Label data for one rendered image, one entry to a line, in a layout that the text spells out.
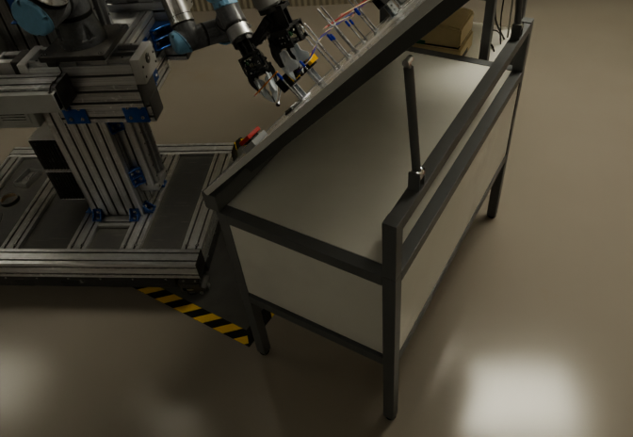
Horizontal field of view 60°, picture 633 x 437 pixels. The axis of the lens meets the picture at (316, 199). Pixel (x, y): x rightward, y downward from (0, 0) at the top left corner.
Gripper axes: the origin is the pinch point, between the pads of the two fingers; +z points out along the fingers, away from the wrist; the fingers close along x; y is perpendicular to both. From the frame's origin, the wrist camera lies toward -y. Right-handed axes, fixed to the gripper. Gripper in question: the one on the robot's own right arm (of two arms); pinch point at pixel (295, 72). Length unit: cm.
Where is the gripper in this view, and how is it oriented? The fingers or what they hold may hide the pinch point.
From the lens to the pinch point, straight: 160.6
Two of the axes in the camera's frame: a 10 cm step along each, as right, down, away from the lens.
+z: 3.9, 7.8, 4.9
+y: 7.5, 0.3, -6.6
